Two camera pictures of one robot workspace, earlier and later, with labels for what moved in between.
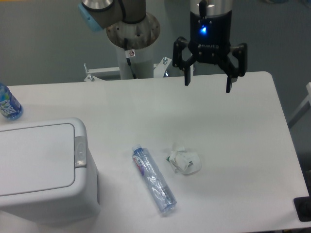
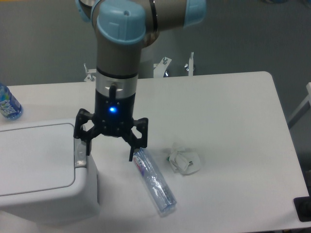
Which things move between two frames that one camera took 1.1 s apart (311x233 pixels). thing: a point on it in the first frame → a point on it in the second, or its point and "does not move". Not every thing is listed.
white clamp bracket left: (91, 78) does not move
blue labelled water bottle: (10, 108) does not move
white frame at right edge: (304, 107) does not move
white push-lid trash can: (44, 176) does not move
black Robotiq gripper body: (210, 37) → (113, 116)
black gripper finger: (228, 68) → (142, 125)
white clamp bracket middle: (160, 68) does not move
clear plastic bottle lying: (156, 183) does not move
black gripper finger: (179, 43) → (81, 117)
